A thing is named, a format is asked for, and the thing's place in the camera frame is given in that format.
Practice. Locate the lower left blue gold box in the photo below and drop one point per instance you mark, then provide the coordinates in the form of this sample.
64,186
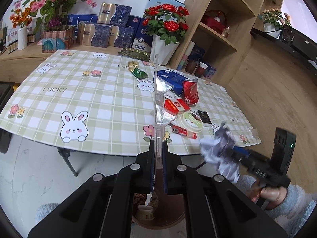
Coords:
94,34

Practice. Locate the silver foil wrapper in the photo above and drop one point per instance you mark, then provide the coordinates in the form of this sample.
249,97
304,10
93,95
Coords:
218,152

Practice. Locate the stack of pastel cups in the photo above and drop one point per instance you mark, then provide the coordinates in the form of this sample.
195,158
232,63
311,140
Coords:
185,55

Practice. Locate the red cup white lid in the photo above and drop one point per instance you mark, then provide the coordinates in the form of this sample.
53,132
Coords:
201,68

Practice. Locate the light blue tall box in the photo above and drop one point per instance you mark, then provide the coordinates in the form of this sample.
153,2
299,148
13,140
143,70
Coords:
153,3

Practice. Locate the red gift basket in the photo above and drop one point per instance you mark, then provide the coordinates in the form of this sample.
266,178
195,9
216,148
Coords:
215,19

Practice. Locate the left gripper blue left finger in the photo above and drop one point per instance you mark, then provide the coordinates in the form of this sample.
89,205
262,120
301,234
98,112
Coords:
150,167

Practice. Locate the gold leaf tray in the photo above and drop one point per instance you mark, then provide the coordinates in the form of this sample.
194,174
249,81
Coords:
135,54

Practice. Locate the brown paper bag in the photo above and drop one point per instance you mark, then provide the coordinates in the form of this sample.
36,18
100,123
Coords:
144,199

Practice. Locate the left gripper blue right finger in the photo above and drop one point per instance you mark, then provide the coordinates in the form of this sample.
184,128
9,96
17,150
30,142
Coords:
165,164

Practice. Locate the black folding table frame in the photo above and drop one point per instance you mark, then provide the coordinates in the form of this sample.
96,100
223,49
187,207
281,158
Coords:
65,154

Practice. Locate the navy box white label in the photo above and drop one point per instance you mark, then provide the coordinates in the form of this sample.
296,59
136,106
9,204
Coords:
142,45

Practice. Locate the red cigarette pack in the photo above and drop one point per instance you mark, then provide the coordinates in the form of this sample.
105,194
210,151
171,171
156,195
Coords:
176,106

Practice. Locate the peach rose plant white pot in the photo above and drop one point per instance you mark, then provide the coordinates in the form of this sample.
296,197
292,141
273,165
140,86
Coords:
274,21

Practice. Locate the small blue purple box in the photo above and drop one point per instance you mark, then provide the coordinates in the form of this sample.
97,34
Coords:
209,72

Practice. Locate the red clear tube packet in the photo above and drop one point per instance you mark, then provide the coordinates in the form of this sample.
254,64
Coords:
182,131

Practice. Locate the brown round trash bin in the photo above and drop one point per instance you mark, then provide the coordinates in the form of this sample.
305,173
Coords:
169,213

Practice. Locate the crushed red cola can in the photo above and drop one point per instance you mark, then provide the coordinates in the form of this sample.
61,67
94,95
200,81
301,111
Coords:
190,91

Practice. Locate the red rose plant white pot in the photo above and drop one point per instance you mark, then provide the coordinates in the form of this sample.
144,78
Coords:
167,24

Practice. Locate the pink blossom plant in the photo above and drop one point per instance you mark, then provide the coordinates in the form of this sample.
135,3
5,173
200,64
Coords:
49,0

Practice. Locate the blue coffee box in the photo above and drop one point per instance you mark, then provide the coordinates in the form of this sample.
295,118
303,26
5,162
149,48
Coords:
173,78

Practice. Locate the dark brown cup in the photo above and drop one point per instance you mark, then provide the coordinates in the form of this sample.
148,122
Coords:
191,66

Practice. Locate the lower right blue gold box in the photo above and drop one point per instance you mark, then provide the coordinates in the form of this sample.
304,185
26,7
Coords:
121,37

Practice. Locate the orange flowers white vase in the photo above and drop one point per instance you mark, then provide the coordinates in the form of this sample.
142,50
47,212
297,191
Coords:
21,18

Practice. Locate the flat blue box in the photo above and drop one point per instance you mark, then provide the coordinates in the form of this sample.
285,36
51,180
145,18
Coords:
75,19

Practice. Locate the blue gold box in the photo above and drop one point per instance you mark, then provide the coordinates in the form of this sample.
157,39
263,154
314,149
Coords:
121,37
114,14
94,34

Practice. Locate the white printed pouch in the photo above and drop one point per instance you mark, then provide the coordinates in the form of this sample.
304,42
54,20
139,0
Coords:
162,119

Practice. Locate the green gold tea packet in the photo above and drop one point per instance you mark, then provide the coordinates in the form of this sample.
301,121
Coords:
134,69

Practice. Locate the right hand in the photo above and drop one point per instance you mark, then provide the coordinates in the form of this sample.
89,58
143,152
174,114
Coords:
272,194

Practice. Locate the small glass bottle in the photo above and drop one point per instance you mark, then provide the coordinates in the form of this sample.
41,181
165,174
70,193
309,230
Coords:
225,32

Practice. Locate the wooden shelf unit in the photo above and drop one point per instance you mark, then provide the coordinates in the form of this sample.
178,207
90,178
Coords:
225,54

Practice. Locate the upper blue gold box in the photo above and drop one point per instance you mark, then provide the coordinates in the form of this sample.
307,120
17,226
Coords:
114,14

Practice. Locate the black tissue pack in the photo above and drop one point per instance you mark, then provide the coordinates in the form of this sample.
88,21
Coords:
204,117

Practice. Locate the striped planter box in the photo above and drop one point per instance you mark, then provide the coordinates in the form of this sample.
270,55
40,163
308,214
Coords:
60,37

